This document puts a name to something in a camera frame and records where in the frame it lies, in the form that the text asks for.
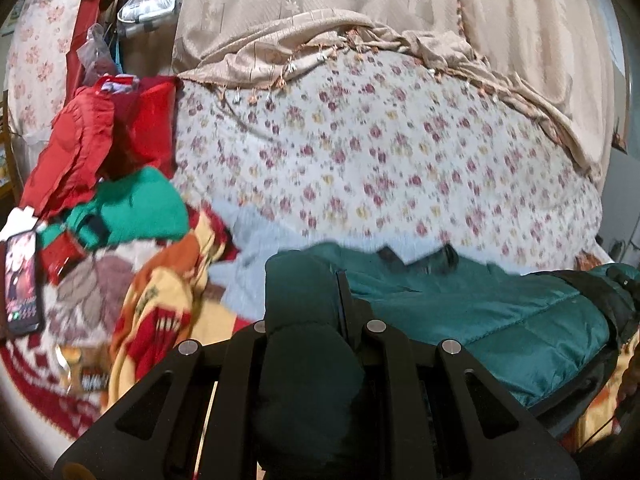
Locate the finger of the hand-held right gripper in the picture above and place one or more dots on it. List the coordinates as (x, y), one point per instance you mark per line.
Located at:
(622, 310)

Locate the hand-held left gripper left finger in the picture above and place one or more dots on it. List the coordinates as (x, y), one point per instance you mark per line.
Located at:
(240, 360)

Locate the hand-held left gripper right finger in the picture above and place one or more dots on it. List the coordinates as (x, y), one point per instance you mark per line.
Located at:
(387, 360)

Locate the green puffer jacket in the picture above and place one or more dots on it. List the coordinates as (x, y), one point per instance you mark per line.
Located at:
(500, 320)

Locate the leaf patterned red white blanket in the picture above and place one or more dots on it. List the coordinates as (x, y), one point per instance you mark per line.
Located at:
(85, 290)

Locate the bright green sweater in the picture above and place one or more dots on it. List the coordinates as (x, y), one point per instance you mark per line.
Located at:
(135, 205)

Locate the floral bedsheet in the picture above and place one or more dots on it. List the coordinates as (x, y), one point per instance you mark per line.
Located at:
(390, 160)

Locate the small red packet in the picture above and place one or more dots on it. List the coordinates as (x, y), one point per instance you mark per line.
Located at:
(60, 255)

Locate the black smartphone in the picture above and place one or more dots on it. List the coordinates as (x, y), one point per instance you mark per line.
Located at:
(22, 282)

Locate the red garment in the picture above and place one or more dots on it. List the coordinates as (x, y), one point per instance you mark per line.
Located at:
(100, 135)

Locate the beige fringed cloth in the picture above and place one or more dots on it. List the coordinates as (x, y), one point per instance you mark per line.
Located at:
(310, 45)

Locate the pink floral curtain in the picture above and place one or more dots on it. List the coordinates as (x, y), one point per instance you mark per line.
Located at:
(35, 60)

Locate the clear plastic bag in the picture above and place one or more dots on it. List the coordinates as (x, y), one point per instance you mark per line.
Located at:
(145, 5)

